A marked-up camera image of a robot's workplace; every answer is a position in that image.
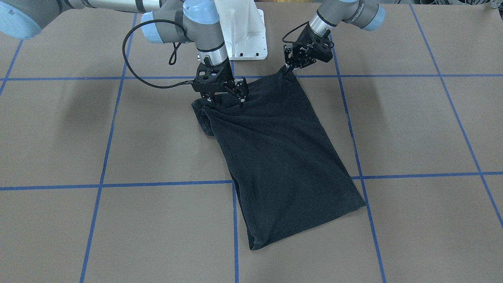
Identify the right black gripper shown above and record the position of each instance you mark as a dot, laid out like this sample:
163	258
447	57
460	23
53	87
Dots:
240	87

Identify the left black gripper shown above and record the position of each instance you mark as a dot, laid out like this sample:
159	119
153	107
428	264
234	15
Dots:
307	43

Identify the black graphic t-shirt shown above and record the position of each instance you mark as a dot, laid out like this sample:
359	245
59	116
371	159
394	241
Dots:
286	171

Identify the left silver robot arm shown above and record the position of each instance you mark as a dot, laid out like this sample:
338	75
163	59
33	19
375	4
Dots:
364	14

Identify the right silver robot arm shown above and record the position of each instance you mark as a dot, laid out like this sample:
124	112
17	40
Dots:
174	22

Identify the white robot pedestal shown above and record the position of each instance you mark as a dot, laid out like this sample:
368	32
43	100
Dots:
243	29

